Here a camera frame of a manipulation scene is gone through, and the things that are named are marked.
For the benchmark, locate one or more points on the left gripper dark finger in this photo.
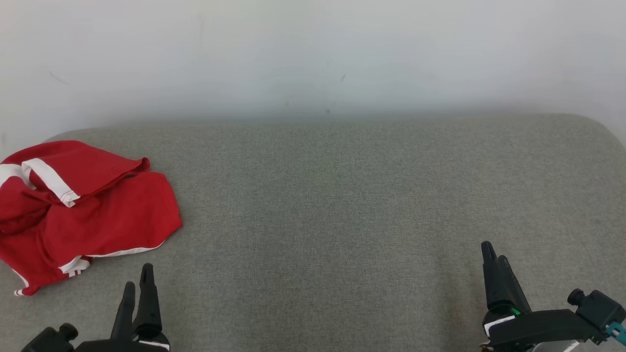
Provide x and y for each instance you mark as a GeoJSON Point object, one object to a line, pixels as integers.
{"type": "Point", "coordinates": [123, 313]}
{"type": "Point", "coordinates": [147, 308]}

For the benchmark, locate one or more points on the red shorts with white trim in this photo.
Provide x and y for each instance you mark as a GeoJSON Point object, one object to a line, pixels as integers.
{"type": "Point", "coordinates": [122, 215]}

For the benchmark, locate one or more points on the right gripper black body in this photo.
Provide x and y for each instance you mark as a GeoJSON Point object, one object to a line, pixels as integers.
{"type": "Point", "coordinates": [538, 327]}

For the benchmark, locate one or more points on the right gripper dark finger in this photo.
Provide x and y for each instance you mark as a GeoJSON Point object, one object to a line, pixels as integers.
{"type": "Point", "coordinates": [494, 283]}
{"type": "Point", "coordinates": [517, 293]}

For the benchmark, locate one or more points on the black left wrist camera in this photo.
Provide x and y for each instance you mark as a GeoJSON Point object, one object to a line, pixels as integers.
{"type": "Point", "coordinates": [49, 340]}

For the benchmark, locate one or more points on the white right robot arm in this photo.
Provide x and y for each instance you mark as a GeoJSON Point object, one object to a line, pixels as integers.
{"type": "Point", "coordinates": [557, 348]}

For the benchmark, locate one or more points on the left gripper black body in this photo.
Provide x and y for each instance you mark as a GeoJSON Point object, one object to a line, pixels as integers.
{"type": "Point", "coordinates": [117, 346]}

